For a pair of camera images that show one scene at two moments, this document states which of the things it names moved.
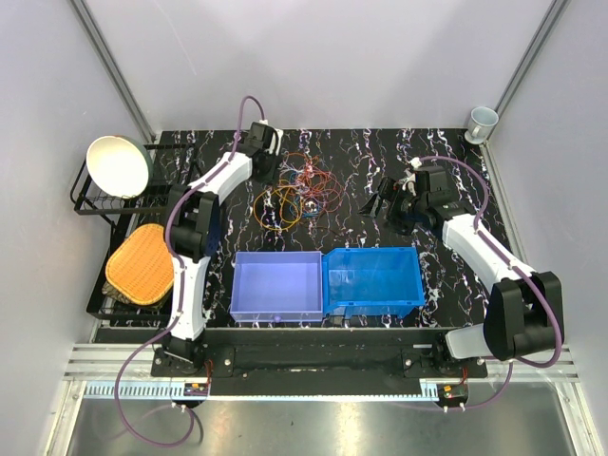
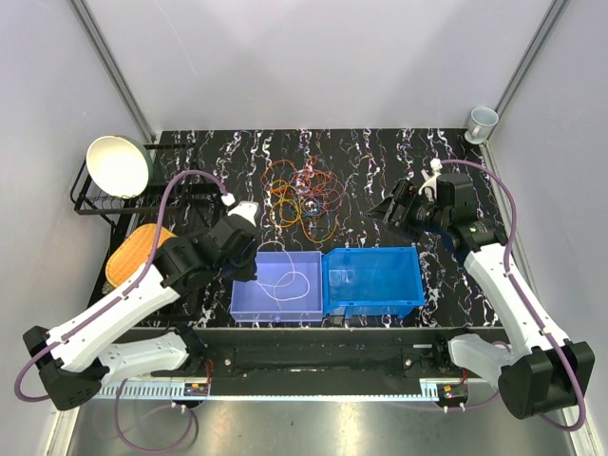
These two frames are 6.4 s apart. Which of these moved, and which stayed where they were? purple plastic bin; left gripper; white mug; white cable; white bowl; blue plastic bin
Moved: left gripper; white cable
Stayed: blue plastic bin; purple plastic bin; white mug; white bowl
